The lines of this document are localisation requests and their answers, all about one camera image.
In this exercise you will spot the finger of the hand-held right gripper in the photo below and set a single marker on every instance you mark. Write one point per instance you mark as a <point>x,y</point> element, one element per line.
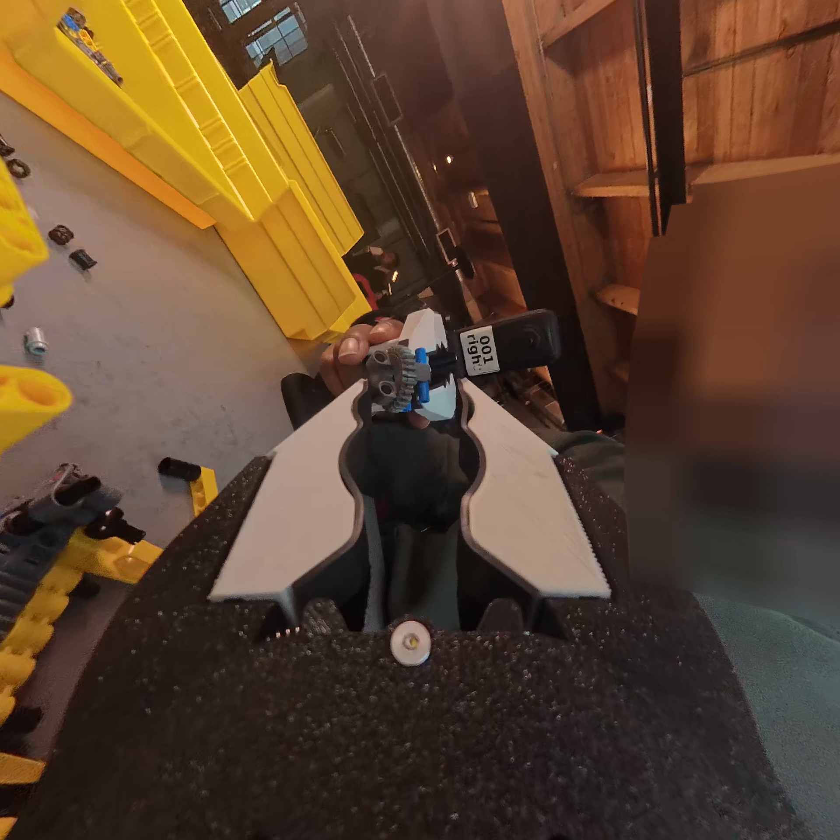
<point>441,400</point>
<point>423,328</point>

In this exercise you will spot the empty yellow storage bin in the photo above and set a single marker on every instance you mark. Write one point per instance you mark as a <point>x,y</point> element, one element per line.
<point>295,262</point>

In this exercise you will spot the wooden wall shelving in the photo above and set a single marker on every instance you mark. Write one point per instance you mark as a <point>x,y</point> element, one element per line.
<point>590,131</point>

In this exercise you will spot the large yellow black lego model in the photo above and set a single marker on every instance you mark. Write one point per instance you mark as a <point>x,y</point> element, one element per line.
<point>26,407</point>

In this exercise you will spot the person's right hand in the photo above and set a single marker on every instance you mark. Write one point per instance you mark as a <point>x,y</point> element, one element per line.
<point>351,361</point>

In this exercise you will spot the yellow lego beam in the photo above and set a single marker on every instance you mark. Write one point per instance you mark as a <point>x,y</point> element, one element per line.
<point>205,492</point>

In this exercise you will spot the grey lego gear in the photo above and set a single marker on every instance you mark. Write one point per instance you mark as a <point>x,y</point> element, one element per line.
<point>390,380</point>

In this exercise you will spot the black lego tube connector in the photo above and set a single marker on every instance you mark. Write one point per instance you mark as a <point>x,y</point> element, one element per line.
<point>178,467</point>

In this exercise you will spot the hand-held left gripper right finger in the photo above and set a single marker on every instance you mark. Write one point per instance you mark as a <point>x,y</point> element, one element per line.
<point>531,525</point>

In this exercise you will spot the small grey lego bush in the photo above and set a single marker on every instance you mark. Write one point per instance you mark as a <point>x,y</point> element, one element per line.
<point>36,341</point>

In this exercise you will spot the heap of mixed lego parts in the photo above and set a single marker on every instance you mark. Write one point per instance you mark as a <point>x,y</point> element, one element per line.
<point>92,46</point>

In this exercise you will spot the yellow bin with small parts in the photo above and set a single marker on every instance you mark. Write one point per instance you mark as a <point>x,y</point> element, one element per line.
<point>151,124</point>

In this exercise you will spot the yellow grey lego claw assembly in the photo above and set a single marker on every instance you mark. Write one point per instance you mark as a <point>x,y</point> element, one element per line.
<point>65,571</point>

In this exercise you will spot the pile of small lego pieces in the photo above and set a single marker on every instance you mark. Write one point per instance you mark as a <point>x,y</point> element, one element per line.
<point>16,167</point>

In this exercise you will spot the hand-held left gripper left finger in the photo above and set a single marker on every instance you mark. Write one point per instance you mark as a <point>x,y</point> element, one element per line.
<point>289,525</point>

